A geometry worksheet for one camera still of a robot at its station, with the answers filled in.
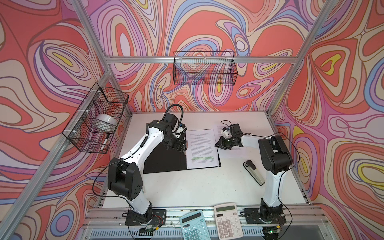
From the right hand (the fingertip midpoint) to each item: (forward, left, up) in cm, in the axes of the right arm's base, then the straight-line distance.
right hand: (216, 147), depth 100 cm
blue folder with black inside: (-8, +36, +1) cm, 37 cm away
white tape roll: (-1, +58, +33) cm, 67 cm away
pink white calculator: (-43, 0, +3) cm, 43 cm away
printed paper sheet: (-1, +10, +1) cm, 10 cm away
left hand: (-8, +22, +15) cm, 28 cm away
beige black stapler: (-17, -18, +4) cm, 25 cm away
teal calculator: (-45, +17, +3) cm, 48 cm away
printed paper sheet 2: (+5, -2, +7) cm, 9 cm away
